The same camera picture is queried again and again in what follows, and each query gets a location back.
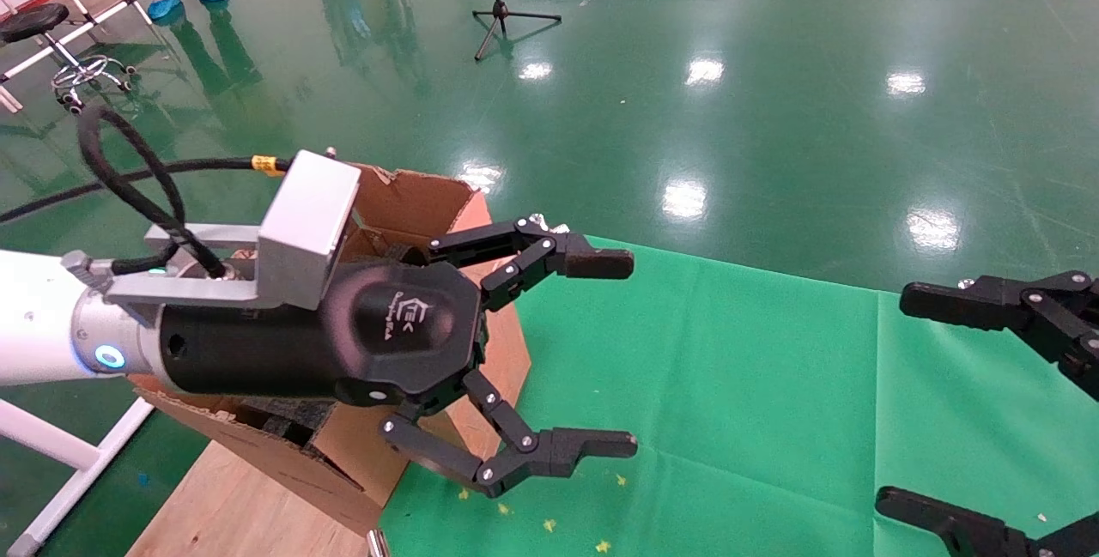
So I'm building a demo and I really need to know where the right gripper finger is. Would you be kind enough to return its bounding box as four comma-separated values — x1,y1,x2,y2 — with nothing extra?
876,487,1099,557
900,272,1099,399

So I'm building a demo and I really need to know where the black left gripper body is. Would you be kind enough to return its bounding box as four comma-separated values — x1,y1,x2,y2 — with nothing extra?
159,261,489,412

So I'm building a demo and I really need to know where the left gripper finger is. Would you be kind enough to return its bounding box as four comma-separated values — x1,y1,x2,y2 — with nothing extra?
427,215,636,313
380,368,638,498

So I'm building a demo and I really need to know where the large open cardboard carton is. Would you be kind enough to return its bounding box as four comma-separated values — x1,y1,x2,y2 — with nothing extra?
129,164,533,536

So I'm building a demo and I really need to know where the green table cloth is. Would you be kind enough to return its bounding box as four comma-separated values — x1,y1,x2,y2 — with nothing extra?
378,235,1099,557

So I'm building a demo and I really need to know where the black tripod stand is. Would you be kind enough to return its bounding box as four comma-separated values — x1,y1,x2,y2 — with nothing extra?
472,0,563,62

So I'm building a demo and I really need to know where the black round stool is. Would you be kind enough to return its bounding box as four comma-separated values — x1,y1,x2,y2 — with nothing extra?
0,3,138,116

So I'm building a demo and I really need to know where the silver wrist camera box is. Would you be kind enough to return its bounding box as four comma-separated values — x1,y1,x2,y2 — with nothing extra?
103,149,361,313

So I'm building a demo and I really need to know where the black corrugated cable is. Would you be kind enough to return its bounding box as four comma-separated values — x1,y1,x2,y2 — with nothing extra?
0,102,297,279

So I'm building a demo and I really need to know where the white table leg frame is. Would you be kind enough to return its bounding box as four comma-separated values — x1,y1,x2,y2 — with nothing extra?
0,397,157,557

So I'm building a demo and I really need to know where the white tube rack frame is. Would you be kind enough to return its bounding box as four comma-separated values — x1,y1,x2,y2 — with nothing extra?
0,0,164,112

